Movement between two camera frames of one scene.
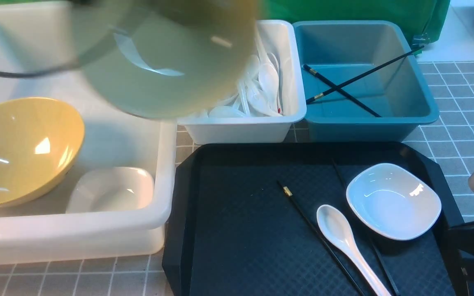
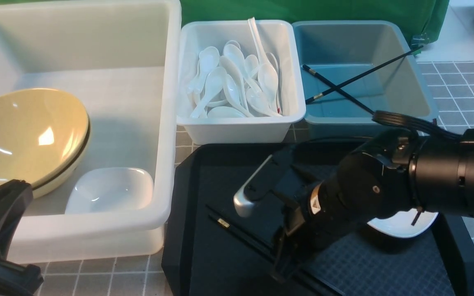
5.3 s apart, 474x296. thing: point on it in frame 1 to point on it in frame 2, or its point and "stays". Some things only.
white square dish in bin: [112, 189] stays
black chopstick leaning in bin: [362, 74] stays
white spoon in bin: [259, 100] stays
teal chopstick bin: [361, 82] stays
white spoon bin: [272, 99] stays
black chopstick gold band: [288, 193] to [244, 237]
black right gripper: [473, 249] to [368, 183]
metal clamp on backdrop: [420, 40] stays
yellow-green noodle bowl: [166, 59] to [40, 136]
